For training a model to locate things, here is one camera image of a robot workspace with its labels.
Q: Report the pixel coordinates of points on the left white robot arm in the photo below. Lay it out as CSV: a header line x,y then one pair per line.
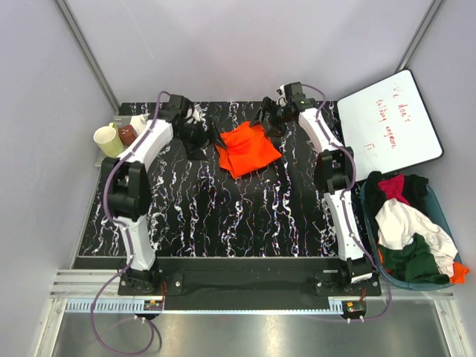
x,y
127,194

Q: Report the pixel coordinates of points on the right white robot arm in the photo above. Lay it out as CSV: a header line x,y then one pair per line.
x,y
334,178

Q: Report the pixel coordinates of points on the dark green t shirt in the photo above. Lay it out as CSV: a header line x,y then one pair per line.
x,y
412,264

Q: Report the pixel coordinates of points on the teal laundry basket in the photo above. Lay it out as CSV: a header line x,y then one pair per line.
x,y
436,215

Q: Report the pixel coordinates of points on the black t shirt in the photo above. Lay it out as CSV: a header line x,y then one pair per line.
x,y
415,191

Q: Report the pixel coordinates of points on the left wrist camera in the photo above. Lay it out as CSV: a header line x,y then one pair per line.
x,y
182,108

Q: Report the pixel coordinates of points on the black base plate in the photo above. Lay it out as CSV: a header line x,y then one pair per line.
x,y
218,284

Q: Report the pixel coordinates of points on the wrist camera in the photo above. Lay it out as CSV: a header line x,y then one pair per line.
x,y
290,93
182,108

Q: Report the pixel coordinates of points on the dark red cube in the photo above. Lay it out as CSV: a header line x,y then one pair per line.
x,y
127,135

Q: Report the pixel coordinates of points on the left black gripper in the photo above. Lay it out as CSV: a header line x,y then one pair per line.
x,y
194,152

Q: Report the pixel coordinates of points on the cream yellow mug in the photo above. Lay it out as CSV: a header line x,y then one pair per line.
x,y
108,140

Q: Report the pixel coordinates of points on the orange t shirt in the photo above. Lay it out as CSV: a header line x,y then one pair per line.
x,y
460,273
247,149

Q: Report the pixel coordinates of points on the grey booklet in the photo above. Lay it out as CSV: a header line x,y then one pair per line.
x,y
138,121

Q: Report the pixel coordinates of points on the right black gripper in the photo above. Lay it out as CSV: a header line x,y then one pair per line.
x,y
269,105

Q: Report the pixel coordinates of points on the white whiteboard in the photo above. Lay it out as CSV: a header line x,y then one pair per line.
x,y
388,126

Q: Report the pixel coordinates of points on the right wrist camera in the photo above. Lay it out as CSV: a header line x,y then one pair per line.
x,y
290,93

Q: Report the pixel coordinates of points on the white t shirt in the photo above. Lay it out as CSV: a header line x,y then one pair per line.
x,y
399,222

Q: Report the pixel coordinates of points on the magenta t shirt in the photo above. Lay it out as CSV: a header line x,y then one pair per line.
x,y
393,188

